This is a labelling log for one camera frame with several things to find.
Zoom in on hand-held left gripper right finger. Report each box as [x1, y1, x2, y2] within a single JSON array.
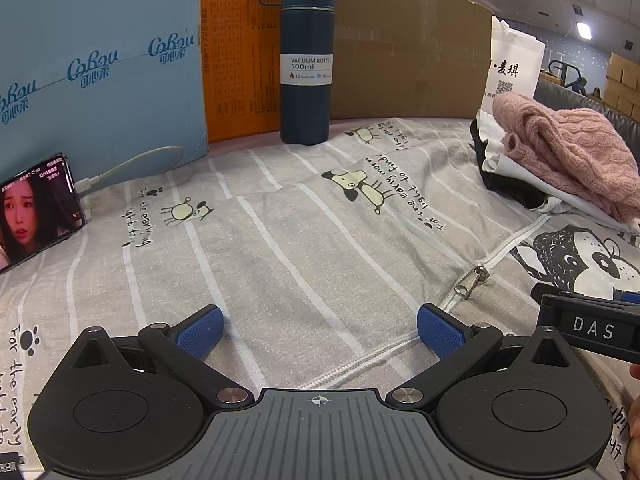
[[387, 304, 583, 406]]

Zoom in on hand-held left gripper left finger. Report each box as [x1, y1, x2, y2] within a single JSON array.
[[60, 306, 253, 408]]

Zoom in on pink knitted sweater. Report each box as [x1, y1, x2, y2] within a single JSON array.
[[492, 91, 640, 223]]

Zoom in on person's right hand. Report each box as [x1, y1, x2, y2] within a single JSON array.
[[625, 364, 640, 480]]

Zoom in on folded black garment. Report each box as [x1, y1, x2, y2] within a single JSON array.
[[470, 130, 548, 211]]

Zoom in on folded white garment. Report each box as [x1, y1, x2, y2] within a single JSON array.
[[470, 110, 640, 233]]

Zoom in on smartphone with lit screen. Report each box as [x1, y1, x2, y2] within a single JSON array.
[[0, 152, 90, 275]]

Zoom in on black leather sofa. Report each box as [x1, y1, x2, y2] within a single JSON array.
[[532, 80, 640, 123]]

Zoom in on stack of cardboard boxes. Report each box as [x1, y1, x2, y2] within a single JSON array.
[[602, 52, 640, 121]]

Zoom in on pallet jack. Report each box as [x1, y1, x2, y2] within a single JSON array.
[[547, 59, 587, 92]]

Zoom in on dark blue vacuum bottle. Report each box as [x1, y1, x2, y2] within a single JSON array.
[[258, 0, 337, 147]]

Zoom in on white paper bag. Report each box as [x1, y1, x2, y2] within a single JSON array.
[[479, 15, 547, 111]]

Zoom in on orange cardboard box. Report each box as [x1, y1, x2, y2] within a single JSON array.
[[199, 0, 333, 143]]

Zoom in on brown cardboard box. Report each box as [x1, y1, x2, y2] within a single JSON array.
[[327, 0, 495, 122]]

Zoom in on light blue cardboard box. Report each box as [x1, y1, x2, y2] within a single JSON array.
[[0, 0, 210, 181]]

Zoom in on white charging cable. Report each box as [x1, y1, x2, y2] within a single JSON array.
[[75, 146, 183, 196]]

